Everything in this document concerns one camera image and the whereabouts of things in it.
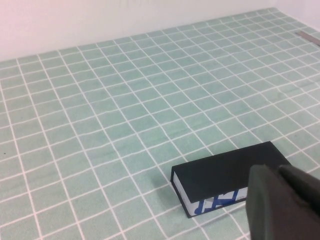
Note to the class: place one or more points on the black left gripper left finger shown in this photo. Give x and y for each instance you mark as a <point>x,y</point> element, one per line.
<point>270,212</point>

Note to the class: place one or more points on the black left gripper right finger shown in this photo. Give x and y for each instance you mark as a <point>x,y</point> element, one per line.
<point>302,185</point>

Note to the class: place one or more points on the black glasses case printed side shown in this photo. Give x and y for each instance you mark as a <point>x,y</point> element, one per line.
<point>212,175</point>

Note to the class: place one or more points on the green white checked tablecloth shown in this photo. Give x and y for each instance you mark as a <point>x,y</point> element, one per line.
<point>100,112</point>

